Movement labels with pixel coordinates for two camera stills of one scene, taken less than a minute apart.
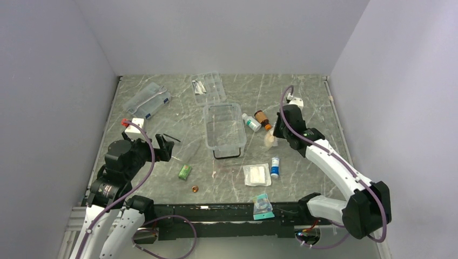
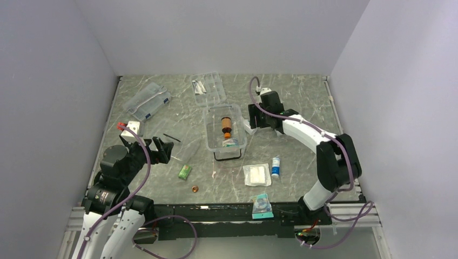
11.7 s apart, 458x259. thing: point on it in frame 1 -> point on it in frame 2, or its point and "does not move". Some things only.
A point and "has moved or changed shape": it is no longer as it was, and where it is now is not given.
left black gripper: (163, 152) does not move
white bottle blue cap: (275, 167) does not move
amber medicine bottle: (260, 116) has moved or changed shape
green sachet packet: (184, 171) does not move
